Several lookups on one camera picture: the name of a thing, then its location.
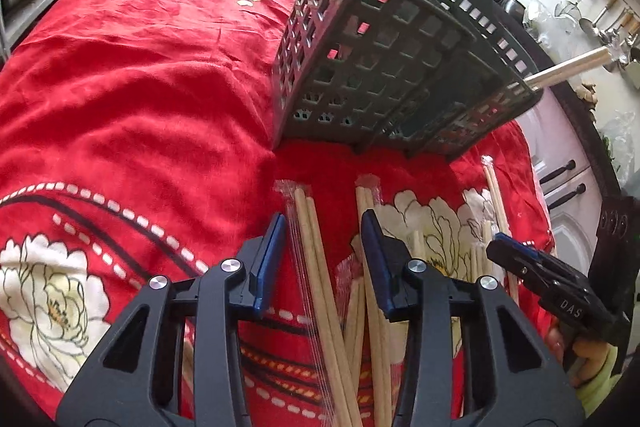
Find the person's right hand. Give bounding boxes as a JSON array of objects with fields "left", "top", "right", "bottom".
[{"left": 546, "top": 326, "right": 606, "bottom": 387}]

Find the slotted steel ladle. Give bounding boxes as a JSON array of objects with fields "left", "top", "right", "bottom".
[{"left": 579, "top": 0, "right": 623, "bottom": 35}]

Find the wire skimmer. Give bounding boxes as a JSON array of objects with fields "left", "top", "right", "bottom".
[{"left": 554, "top": 0, "right": 602, "bottom": 22}]

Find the person's right forearm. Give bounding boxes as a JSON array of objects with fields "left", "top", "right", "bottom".
[{"left": 575, "top": 347, "right": 625, "bottom": 405}]

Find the wooden handled utensil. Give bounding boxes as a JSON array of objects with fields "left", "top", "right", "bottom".
[{"left": 524, "top": 46, "right": 612, "bottom": 90}]

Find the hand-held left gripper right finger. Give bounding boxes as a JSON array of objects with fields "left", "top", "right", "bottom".
[{"left": 360, "top": 208, "right": 587, "bottom": 427}]

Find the clear plastic bag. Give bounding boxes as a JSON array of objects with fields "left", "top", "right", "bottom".
[{"left": 524, "top": 0, "right": 557, "bottom": 44}]

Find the grey plastic utensil holder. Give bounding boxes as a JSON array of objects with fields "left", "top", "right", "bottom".
[{"left": 272, "top": 0, "right": 546, "bottom": 160}]

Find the dark kettle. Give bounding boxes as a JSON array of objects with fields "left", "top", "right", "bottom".
[{"left": 492, "top": 0, "right": 527, "bottom": 24}]

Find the wooden chopstick pair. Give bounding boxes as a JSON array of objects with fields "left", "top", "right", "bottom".
[
  {"left": 354, "top": 174, "right": 401, "bottom": 427},
  {"left": 275, "top": 179, "right": 363, "bottom": 427},
  {"left": 480, "top": 155, "right": 522, "bottom": 304},
  {"left": 335, "top": 257, "right": 371, "bottom": 388}
]

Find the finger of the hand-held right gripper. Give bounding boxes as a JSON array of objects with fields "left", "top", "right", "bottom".
[{"left": 486, "top": 232, "right": 591, "bottom": 305}]

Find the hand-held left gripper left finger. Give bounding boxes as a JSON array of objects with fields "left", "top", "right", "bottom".
[{"left": 55, "top": 212, "right": 288, "bottom": 427}]

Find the red floral blanket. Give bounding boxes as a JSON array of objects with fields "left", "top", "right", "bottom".
[{"left": 0, "top": 0, "right": 557, "bottom": 427}]

